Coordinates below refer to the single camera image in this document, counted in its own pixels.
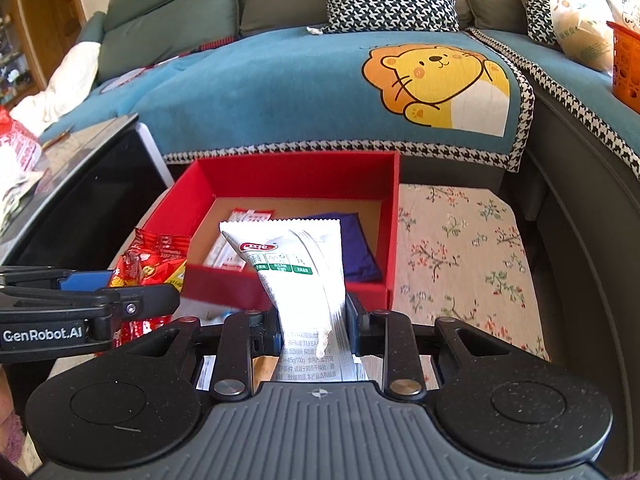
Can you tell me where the red white spicy strip packet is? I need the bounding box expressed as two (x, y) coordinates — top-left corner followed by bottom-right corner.
(202, 207), (276, 273)

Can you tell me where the red white plastic bag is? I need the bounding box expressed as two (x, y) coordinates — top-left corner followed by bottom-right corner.
(0, 107), (41, 171)

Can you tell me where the white plastic shopping bag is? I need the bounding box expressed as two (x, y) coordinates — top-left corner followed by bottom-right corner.
(550, 0), (613, 75)

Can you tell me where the white silver snack bag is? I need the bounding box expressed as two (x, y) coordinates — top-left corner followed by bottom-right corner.
(219, 219), (368, 382)

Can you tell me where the red cardboard box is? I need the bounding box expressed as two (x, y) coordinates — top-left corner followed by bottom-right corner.
(142, 151), (400, 310)

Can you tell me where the white cloth on sofa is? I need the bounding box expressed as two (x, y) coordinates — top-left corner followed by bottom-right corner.
(10, 41), (102, 136)

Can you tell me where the purple wafer biscuit packet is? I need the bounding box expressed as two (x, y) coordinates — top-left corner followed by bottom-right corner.
(308, 212), (382, 283)

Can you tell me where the paper leaflet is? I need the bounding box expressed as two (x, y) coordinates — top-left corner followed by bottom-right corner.
(1, 171), (44, 232)

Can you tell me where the red Trolli candy bag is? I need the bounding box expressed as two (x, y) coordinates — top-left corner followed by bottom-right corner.
(108, 228), (191, 348)

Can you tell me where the blue lion sofa cover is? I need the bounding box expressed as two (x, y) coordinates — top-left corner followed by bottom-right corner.
(44, 27), (535, 171)

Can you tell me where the orange plastic basket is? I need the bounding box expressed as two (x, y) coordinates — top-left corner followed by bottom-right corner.
(608, 22), (640, 113)

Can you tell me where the black side table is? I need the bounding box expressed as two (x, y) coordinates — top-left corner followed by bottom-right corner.
(1, 115), (174, 271)

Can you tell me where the floral tablecloth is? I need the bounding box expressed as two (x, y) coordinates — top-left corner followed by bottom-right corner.
(204, 184), (548, 359)

